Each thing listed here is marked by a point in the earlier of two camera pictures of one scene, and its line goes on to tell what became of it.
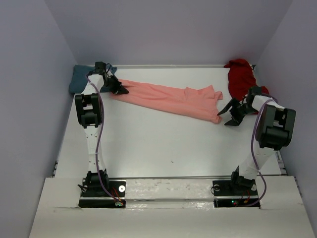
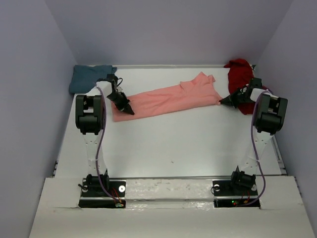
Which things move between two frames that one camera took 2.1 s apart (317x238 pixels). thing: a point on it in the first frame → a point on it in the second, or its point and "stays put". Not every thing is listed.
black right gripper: x=236 y=120 → x=229 y=100
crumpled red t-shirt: x=241 y=79 stays put
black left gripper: x=118 y=88 → x=128 y=109
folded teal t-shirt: x=79 y=75 stays put
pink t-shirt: x=200 y=102 → x=197 y=91
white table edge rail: x=170 y=65 stays put
